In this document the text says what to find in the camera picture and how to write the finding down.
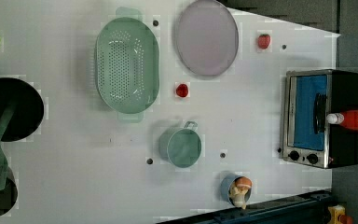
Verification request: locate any red plush ketchup bottle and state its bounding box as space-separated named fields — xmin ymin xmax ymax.
xmin=326 ymin=110 xmax=358 ymax=131

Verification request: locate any silver black toaster oven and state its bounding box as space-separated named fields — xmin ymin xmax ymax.
xmin=282 ymin=69 xmax=358 ymax=169

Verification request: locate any red toy tomato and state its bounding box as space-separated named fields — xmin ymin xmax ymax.
xmin=175 ymin=83 xmax=189 ymax=98

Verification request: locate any green metal cup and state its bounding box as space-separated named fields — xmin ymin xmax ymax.
xmin=158 ymin=121 xmax=202 ymax=168

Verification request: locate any round grey plate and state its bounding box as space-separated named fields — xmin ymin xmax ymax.
xmin=175 ymin=0 xmax=239 ymax=76

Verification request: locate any green perforated colander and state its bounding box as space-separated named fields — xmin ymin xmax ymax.
xmin=94 ymin=7 xmax=159 ymax=123

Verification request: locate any plush mushroom toy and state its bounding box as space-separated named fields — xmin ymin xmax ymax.
xmin=228 ymin=176 xmax=253 ymax=209

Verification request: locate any red toy strawberry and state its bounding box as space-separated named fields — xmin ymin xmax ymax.
xmin=257 ymin=34 xmax=270 ymax=49

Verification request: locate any black round pan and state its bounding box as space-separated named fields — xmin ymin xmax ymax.
xmin=0 ymin=77 xmax=45 ymax=143

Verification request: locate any yellow red toy block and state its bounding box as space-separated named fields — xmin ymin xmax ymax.
xmin=327 ymin=205 xmax=353 ymax=224

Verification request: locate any black cylindrical holder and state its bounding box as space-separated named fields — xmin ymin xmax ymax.
xmin=0 ymin=168 xmax=18 ymax=216

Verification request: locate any dark blue frame rail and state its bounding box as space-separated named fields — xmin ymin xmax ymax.
xmin=159 ymin=190 xmax=337 ymax=224

